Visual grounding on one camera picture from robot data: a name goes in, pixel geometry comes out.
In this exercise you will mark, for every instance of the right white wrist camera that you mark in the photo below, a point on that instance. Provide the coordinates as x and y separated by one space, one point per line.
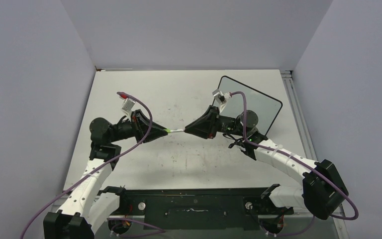
220 99

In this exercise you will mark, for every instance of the aluminium rail right side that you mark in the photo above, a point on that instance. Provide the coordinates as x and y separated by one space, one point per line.
307 144

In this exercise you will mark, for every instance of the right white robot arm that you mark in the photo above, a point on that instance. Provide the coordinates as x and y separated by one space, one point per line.
321 189

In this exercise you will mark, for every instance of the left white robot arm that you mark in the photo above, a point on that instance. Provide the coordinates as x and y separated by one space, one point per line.
77 217

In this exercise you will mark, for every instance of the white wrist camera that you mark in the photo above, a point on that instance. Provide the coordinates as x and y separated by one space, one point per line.
127 106
220 99

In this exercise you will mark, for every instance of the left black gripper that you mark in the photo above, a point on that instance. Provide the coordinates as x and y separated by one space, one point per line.
140 124

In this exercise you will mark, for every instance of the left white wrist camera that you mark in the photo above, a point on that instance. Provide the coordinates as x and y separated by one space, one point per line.
127 106

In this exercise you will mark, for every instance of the aluminium front frame rail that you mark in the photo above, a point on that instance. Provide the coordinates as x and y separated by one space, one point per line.
294 228

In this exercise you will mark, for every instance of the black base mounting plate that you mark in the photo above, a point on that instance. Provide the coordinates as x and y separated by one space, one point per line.
197 209

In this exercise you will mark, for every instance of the black framed small whiteboard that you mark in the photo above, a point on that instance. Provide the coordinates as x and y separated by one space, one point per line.
264 106

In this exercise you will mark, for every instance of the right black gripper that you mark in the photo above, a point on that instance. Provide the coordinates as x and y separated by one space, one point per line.
207 126

